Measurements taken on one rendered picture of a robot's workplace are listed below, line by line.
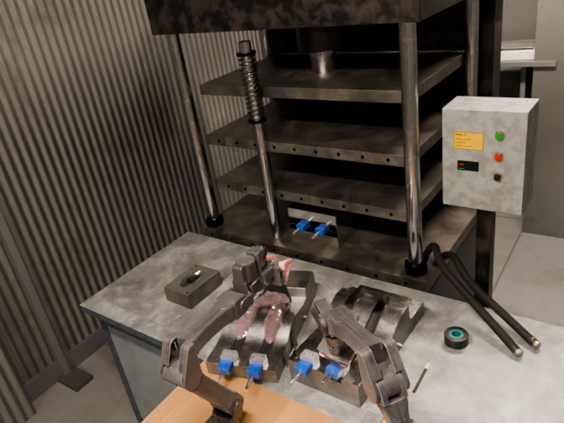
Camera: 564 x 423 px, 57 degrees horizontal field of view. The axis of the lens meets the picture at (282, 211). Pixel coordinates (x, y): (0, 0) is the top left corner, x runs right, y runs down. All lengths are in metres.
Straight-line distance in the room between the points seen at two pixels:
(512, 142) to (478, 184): 0.21
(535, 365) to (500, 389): 0.16
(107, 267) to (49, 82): 1.16
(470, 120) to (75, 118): 2.15
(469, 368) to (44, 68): 2.50
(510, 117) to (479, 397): 0.94
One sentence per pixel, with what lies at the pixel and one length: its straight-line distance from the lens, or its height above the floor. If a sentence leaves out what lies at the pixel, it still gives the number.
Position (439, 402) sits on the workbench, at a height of 0.80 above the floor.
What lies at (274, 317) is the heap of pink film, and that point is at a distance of 1.92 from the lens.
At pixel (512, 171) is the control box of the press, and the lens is 2.08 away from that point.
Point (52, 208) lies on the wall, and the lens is 3.20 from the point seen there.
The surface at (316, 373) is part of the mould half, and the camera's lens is 1.74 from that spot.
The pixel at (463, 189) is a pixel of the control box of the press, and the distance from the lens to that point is 2.16.
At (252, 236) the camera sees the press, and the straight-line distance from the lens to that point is 2.71.
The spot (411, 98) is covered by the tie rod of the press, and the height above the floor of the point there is 1.54.
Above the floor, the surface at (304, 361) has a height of 0.90.
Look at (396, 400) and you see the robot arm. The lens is 1.30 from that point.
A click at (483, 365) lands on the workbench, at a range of 1.88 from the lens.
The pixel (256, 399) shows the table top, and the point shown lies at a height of 0.80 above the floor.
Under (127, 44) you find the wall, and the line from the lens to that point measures 3.47.
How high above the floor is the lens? 2.09
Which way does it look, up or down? 27 degrees down
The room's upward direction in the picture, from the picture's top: 9 degrees counter-clockwise
